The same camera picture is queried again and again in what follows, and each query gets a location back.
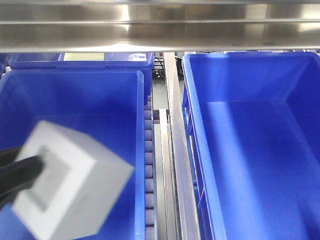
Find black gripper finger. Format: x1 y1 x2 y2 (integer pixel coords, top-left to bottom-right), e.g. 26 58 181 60
0 146 21 167
0 155 45 197

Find gray square hollow base block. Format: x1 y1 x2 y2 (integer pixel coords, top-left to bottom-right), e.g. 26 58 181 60
13 120 134 240

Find blue target bin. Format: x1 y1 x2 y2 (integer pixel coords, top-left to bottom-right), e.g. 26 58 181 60
0 69 146 240

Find blue empty bin right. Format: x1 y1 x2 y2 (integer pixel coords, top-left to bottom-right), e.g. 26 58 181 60
182 51 320 240

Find left steel shelf rack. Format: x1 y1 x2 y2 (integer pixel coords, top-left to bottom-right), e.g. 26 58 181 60
0 0 320 240

